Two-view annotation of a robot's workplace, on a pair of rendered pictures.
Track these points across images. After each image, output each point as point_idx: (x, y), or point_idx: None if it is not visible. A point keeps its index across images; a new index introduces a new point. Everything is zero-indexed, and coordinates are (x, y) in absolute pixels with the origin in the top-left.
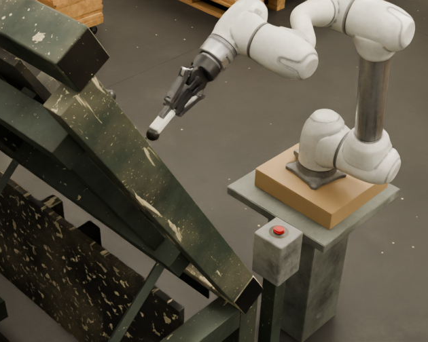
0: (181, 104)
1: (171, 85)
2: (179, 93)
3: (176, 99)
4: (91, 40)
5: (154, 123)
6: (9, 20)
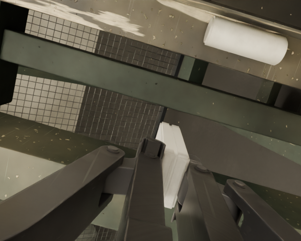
0: (179, 233)
1: (59, 169)
2: (121, 222)
3: (121, 214)
4: None
5: (157, 136)
6: None
